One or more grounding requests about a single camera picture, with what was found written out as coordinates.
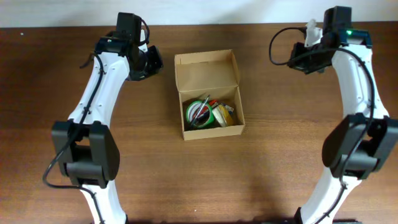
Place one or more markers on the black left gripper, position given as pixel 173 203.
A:
pixel 154 59

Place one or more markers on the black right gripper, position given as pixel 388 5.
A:
pixel 300 58

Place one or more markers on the black pen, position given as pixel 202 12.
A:
pixel 204 102

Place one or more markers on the brown cardboard box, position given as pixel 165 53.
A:
pixel 214 74

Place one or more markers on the green tape roll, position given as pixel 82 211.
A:
pixel 195 126

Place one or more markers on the orange black stapler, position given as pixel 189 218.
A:
pixel 211 104

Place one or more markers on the yellow sticky note pad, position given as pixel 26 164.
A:
pixel 222 115

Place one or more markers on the blue white staples box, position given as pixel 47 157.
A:
pixel 230 109

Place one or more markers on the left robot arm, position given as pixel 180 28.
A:
pixel 87 157

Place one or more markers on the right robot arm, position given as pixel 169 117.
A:
pixel 363 140

